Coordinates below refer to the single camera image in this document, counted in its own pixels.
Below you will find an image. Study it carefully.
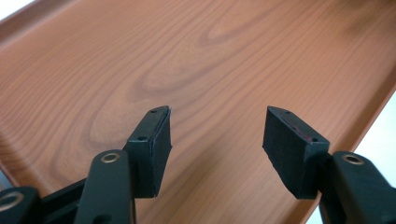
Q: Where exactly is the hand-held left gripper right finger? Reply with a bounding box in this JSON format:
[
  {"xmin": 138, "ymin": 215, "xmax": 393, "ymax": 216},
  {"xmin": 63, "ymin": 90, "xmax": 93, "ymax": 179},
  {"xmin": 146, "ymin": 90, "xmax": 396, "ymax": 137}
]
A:
[{"xmin": 262, "ymin": 105, "xmax": 332, "ymax": 200}]

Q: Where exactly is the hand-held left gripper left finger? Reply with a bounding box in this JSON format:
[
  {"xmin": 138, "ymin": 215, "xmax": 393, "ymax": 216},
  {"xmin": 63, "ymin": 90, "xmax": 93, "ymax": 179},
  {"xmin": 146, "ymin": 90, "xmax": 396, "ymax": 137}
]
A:
[{"xmin": 125, "ymin": 105, "xmax": 174, "ymax": 199}]

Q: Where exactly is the wood-grain brown tray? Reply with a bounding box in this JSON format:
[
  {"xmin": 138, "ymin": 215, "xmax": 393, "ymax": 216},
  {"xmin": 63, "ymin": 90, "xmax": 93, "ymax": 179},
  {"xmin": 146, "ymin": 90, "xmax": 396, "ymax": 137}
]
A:
[{"xmin": 0, "ymin": 0, "xmax": 396, "ymax": 224}]

